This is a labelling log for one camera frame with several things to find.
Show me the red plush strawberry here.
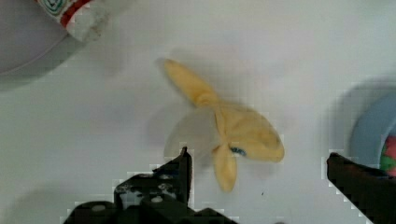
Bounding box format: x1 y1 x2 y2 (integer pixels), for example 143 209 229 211
380 136 396 176

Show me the blue mug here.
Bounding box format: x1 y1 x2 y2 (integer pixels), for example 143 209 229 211
349 93 396 175

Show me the grey round plate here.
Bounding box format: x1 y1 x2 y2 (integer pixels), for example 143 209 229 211
0 0 84 91

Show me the red plush ketchup bottle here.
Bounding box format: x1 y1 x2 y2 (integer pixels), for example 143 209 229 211
34 0 109 42

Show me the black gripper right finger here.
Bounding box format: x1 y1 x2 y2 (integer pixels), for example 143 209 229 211
326 153 396 224

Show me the yellow plush peeled banana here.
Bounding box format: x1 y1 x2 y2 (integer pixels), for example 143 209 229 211
164 59 285 192

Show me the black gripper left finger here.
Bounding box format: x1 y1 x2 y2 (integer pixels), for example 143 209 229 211
63 147 238 224

